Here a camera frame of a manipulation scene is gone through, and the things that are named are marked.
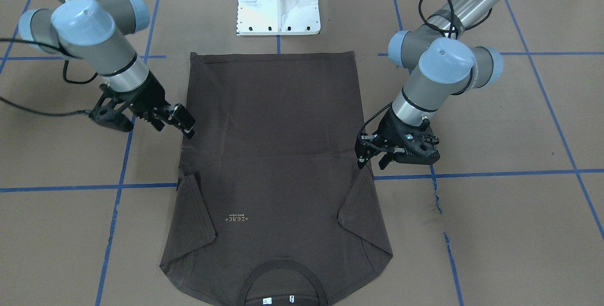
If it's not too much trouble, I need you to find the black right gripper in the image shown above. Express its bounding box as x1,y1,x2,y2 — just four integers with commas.
89,73,195,139

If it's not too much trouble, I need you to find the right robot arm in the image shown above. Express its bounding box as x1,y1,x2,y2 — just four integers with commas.
18,0,195,139

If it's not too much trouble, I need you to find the dark brown t-shirt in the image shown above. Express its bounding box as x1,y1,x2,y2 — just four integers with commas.
160,51,393,306

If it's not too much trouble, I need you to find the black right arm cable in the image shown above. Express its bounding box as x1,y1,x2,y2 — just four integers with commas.
0,37,100,118

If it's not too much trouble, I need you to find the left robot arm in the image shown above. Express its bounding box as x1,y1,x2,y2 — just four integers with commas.
354,0,504,169

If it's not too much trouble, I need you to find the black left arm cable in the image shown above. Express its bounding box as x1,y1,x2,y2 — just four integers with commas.
418,0,494,40

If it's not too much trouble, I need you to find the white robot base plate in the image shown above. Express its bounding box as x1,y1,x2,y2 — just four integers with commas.
236,0,321,36

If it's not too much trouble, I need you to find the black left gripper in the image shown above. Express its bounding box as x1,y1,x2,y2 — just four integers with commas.
354,108,441,170

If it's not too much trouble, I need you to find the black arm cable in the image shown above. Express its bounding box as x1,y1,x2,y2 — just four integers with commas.
418,0,494,40
0,37,100,118

